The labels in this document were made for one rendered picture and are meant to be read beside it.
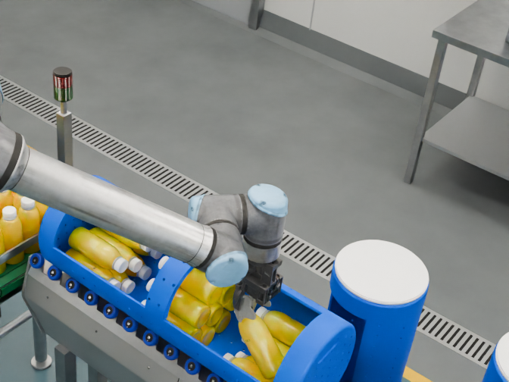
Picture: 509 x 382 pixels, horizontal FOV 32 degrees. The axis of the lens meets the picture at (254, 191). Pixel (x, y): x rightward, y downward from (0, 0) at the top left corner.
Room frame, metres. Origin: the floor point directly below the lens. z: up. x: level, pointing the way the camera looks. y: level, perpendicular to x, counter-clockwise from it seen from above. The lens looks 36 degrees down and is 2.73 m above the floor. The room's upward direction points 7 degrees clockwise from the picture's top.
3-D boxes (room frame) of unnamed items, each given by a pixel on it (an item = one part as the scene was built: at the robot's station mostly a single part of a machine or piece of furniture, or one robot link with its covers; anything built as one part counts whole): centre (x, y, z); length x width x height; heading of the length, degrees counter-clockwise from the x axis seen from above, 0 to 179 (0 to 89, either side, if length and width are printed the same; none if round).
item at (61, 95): (2.52, 0.67, 1.18); 0.06 x 0.06 x 0.05
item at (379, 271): (1.99, -0.40, 1.03); 0.28 x 0.28 x 0.01
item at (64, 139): (2.52, 0.67, 0.55); 0.04 x 0.04 x 1.10; 57
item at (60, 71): (2.52, 0.67, 1.18); 0.06 x 0.06 x 0.16
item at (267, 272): (1.56, -0.04, 1.34); 0.09 x 0.08 x 0.12; 57
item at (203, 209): (1.53, 0.08, 1.52); 0.12 x 0.12 x 0.09; 16
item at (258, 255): (1.57, -0.03, 1.42); 0.10 x 0.09 x 0.05; 147
